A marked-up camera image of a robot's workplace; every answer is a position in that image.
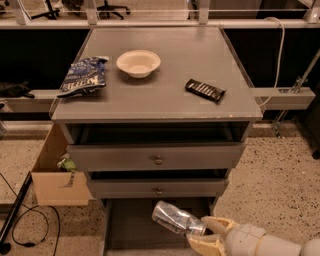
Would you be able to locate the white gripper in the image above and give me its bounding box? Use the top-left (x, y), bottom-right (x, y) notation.
top-left (187, 216), bottom-right (266, 256)

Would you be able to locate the silver blue redbull can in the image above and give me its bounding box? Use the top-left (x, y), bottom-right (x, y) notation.
top-left (152, 201), bottom-right (206, 237)

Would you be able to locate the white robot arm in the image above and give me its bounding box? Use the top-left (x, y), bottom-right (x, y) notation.
top-left (187, 216), bottom-right (320, 256)

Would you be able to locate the grey middle drawer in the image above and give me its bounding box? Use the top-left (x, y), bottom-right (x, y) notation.
top-left (87, 178), bottom-right (229, 199)

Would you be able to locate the grey top drawer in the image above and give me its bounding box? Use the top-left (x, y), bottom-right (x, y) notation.
top-left (67, 143), bottom-right (245, 172)

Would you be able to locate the grey open bottom drawer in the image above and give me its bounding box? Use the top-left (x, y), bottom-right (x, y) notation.
top-left (99, 197), bottom-right (222, 256)

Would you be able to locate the grey drawer cabinet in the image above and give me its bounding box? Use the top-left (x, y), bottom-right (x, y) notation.
top-left (50, 25), bottom-right (264, 201)

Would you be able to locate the dark chocolate bar wrapper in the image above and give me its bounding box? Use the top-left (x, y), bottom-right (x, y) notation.
top-left (185, 79), bottom-right (225, 102)

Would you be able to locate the green item in box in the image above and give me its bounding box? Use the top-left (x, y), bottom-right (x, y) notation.
top-left (57, 153), bottom-right (77, 172)

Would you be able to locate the cardboard box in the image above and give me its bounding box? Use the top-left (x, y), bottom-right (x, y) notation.
top-left (31, 125), bottom-right (91, 206)

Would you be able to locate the white paper bowl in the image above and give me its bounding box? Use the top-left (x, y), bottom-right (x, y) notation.
top-left (116, 50), bottom-right (161, 78)

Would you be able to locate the blue kettle chips bag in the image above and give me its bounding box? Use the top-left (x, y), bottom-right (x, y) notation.
top-left (57, 56), bottom-right (109, 98)

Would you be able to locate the black floor bar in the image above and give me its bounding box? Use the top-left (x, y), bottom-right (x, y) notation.
top-left (0, 173), bottom-right (31, 256)

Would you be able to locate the black office chair base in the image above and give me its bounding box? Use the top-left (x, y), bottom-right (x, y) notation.
top-left (97, 0), bottom-right (131, 20)

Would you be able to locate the black floor cable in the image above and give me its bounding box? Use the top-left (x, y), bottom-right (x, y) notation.
top-left (0, 172), bottom-right (62, 256)

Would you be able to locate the white hanging cable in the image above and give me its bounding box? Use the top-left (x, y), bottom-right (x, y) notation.
top-left (257, 16), bottom-right (287, 108)

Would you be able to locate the black object on rail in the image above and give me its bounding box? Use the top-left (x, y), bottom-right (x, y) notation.
top-left (0, 82), bottom-right (34, 98)

